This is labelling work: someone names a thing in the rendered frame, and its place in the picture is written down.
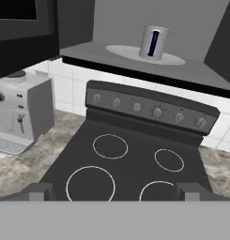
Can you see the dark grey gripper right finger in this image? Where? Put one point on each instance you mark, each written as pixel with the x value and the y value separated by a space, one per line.
pixel 190 190

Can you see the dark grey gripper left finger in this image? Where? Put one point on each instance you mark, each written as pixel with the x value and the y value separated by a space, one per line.
pixel 38 190

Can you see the black microwave oven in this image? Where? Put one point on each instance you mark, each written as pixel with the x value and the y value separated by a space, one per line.
pixel 194 72

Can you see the black microwave door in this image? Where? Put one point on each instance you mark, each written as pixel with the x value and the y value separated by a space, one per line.
pixel 25 47

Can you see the white microwave turntable plate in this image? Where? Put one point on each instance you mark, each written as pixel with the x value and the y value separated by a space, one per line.
pixel 122 51

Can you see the grey hob knob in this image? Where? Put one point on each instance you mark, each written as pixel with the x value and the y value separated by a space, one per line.
pixel 201 122
pixel 96 99
pixel 116 102
pixel 157 112
pixel 179 117
pixel 136 107

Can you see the black hob with control panel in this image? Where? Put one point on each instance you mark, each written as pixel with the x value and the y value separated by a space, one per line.
pixel 135 137

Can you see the silver coffee machine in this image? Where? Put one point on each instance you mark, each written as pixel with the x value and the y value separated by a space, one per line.
pixel 22 106

